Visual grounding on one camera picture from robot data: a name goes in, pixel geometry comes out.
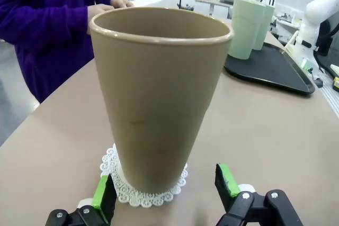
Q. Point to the person's left hand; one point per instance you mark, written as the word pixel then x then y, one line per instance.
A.
pixel 121 1

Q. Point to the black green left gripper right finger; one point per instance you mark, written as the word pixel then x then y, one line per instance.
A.
pixel 225 183

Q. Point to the brown plastic cup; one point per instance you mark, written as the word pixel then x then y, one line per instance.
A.
pixel 159 99

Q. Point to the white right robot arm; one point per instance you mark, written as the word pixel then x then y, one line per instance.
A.
pixel 315 6

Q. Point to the person in purple sweater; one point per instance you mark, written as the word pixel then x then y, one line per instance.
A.
pixel 53 67

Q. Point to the person's right forearm purple sleeve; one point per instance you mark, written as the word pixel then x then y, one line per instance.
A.
pixel 39 25

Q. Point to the black plastic tray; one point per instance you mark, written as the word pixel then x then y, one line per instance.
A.
pixel 272 72

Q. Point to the aluminium slotted base plate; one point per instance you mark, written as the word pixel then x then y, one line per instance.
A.
pixel 331 101

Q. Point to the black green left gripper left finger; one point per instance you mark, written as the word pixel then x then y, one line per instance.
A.
pixel 106 197

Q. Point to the person's right hand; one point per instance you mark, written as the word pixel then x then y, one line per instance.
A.
pixel 96 11

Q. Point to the white lace coaster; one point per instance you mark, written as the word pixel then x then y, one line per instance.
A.
pixel 159 199

